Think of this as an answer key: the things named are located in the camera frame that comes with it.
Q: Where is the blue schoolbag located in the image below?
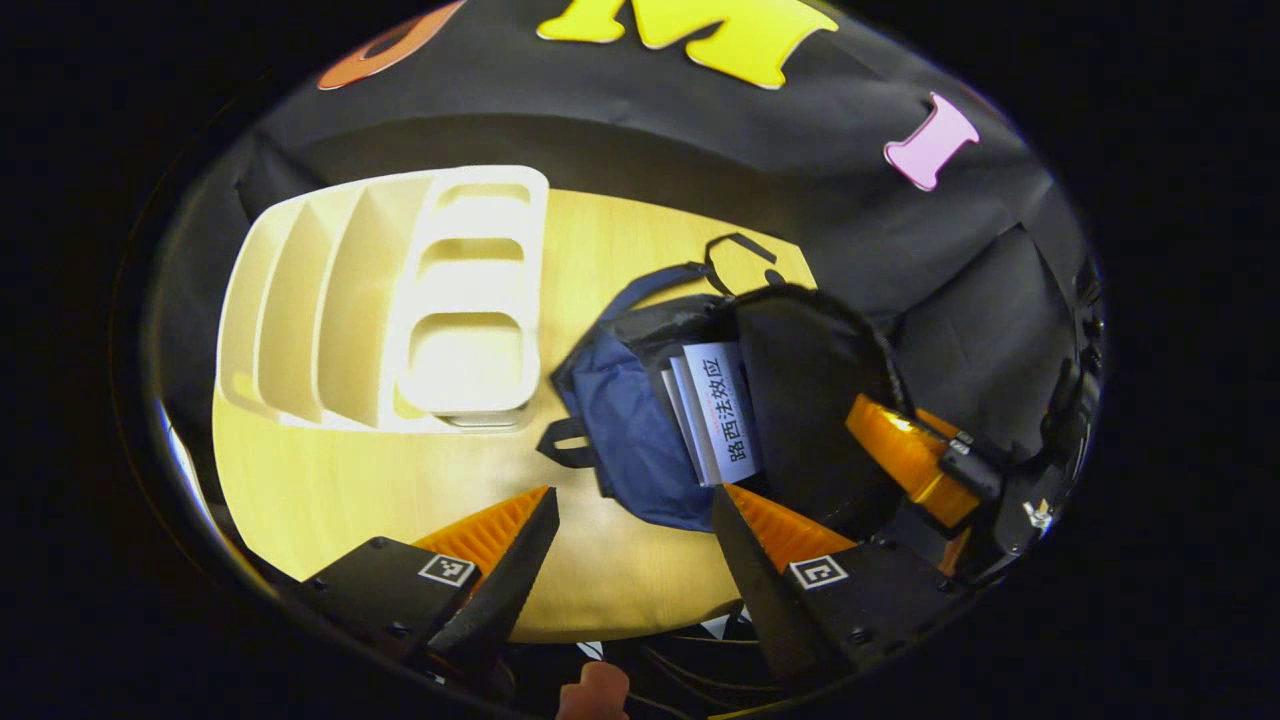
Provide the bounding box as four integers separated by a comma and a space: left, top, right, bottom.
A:
537, 232, 916, 536

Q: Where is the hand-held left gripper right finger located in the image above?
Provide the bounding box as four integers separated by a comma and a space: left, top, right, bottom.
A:
710, 483, 969, 683

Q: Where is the grey book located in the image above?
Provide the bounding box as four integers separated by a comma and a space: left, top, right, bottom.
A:
682, 341, 767, 488

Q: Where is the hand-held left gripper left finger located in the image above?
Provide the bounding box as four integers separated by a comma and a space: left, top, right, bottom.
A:
298, 486, 561, 669

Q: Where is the white plastic bookshelf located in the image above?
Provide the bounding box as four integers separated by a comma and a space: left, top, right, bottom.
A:
217, 165, 551, 436

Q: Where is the white book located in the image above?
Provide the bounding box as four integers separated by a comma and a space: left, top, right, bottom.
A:
660, 355, 707, 488

